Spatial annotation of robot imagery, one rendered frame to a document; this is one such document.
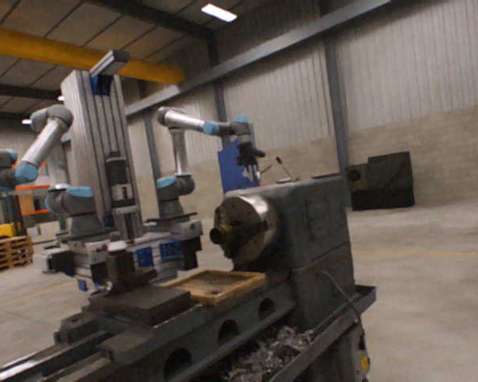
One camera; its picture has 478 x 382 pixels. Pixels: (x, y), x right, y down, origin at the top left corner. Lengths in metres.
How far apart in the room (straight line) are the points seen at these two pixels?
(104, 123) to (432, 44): 10.37
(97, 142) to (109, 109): 0.22
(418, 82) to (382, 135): 1.68
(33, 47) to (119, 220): 11.07
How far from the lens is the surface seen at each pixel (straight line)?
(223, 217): 1.57
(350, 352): 2.01
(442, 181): 11.31
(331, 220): 1.90
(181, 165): 2.17
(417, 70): 11.65
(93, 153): 2.09
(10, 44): 12.62
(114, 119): 2.18
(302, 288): 1.67
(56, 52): 13.09
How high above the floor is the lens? 1.29
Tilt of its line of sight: 3 degrees down
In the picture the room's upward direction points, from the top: 8 degrees counter-clockwise
